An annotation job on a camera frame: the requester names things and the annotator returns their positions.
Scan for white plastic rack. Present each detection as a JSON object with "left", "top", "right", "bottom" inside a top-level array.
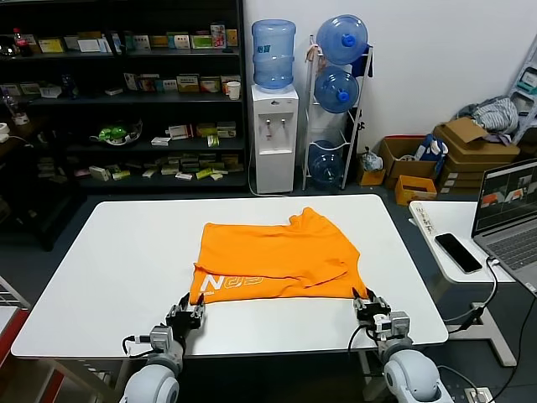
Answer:
[{"left": 508, "top": 54, "right": 537, "bottom": 140}]

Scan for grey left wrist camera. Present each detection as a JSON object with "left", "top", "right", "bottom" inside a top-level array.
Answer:
[{"left": 149, "top": 325, "right": 175, "bottom": 349}]

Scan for white water dispenser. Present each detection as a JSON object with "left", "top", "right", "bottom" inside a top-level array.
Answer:
[{"left": 250, "top": 83, "right": 300, "bottom": 196}]

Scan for orange T-shirt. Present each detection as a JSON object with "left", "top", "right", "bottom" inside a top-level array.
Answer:
[{"left": 188, "top": 207, "right": 369, "bottom": 306}]

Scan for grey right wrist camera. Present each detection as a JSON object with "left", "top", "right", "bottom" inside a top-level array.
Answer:
[{"left": 374, "top": 311, "right": 411, "bottom": 342}]

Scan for white dispenser power cord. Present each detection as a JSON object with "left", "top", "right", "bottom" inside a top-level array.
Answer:
[{"left": 248, "top": 142, "right": 269, "bottom": 197}]

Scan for white plastic bag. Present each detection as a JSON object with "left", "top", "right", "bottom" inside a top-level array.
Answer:
[{"left": 362, "top": 147, "right": 385, "bottom": 173}]

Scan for blue white bag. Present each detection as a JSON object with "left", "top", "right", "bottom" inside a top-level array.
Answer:
[{"left": 416, "top": 133, "right": 450, "bottom": 163}]

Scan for black shelf unit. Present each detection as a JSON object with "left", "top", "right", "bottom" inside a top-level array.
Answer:
[{"left": 0, "top": 0, "right": 249, "bottom": 195}]

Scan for brown cardboard box open flap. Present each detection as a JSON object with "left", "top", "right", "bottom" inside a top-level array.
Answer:
[{"left": 433, "top": 117, "right": 522, "bottom": 165}]

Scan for white power strip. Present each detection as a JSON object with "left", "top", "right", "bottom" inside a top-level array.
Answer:
[{"left": 462, "top": 385, "right": 494, "bottom": 403}]

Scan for small orange cardboard box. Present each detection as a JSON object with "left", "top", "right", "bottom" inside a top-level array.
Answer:
[{"left": 357, "top": 167, "right": 388, "bottom": 187}]

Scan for bowl with green fruit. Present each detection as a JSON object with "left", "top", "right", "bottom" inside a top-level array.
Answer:
[{"left": 88, "top": 118, "right": 144, "bottom": 149}]

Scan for shiny dark glass pot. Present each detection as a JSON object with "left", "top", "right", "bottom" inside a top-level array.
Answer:
[{"left": 0, "top": 34, "right": 18, "bottom": 59}]

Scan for black smartphone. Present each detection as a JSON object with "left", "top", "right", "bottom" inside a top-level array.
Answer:
[{"left": 434, "top": 232, "right": 484, "bottom": 275}]

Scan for blue water jug with label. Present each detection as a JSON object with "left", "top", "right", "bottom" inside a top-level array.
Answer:
[{"left": 251, "top": 18, "right": 298, "bottom": 95}]

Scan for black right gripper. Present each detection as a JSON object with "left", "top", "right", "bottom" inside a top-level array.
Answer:
[{"left": 351, "top": 287, "right": 393, "bottom": 328}]

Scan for white side table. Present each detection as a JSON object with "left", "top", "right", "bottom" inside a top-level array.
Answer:
[{"left": 408, "top": 200, "right": 537, "bottom": 367}]

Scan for yellow cardboard box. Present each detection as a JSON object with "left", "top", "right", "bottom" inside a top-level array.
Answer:
[{"left": 394, "top": 174, "right": 439, "bottom": 207}]

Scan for red white metal frame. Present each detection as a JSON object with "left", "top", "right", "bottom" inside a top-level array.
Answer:
[{"left": 0, "top": 275, "right": 65, "bottom": 403}]

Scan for black laptop cable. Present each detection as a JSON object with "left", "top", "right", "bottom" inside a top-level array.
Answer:
[{"left": 443, "top": 254, "right": 501, "bottom": 335}]

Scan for dark blue bottle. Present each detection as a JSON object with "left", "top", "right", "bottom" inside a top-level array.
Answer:
[{"left": 61, "top": 72, "right": 81, "bottom": 100}]

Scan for pink rag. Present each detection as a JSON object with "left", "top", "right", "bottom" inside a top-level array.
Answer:
[{"left": 305, "top": 41, "right": 323, "bottom": 71}]

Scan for white wire jug rack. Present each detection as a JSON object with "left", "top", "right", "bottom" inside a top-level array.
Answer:
[{"left": 301, "top": 34, "right": 375, "bottom": 192}]

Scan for cardboard box with red rim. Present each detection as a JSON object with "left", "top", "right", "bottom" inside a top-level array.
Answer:
[{"left": 378, "top": 134, "right": 440, "bottom": 191}]

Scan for grey laptop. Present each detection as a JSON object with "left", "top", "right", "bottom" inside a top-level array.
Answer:
[{"left": 470, "top": 158, "right": 537, "bottom": 293}]

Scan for white box with red stripe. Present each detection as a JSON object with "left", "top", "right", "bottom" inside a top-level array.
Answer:
[{"left": 168, "top": 123, "right": 196, "bottom": 141}]

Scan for brown cardboard box with labels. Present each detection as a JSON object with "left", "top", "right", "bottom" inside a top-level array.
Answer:
[{"left": 437, "top": 160, "right": 505, "bottom": 195}]

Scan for tall colourful box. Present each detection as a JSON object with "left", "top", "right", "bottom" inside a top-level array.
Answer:
[{"left": 210, "top": 23, "right": 228, "bottom": 49}]

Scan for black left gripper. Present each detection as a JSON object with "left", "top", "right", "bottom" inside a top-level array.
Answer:
[{"left": 165, "top": 292, "right": 207, "bottom": 332}]

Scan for thin black cable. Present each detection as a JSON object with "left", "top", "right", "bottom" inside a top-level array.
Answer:
[{"left": 498, "top": 283, "right": 537, "bottom": 403}]

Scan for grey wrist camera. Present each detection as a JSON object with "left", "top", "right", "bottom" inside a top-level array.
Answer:
[
  {"left": 374, "top": 311, "right": 411, "bottom": 342},
  {"left": 149, "top": 325, "right": 175, "bottom": 349}
]

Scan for grey pile of clothes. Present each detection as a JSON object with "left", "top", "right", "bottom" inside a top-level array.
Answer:
[{"left": 456, "top": 95, "right": 522, "bottom": 135}]

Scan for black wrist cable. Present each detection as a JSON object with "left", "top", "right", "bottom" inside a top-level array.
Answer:
[
  {"left": 122, "top": 333, "right": 153, "bottom": 359},
  {"left": 347, "top": 322, "right": 379, "bottom": 359}
]

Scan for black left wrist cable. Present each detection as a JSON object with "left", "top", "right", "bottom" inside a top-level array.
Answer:
[{"left": 122, "top": 333, "right": 153, "bottom": 359}]

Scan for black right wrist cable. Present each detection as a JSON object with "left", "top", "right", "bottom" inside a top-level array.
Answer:
[{"left": 347, "top": 322, "right": 379, "bottom": 359}]

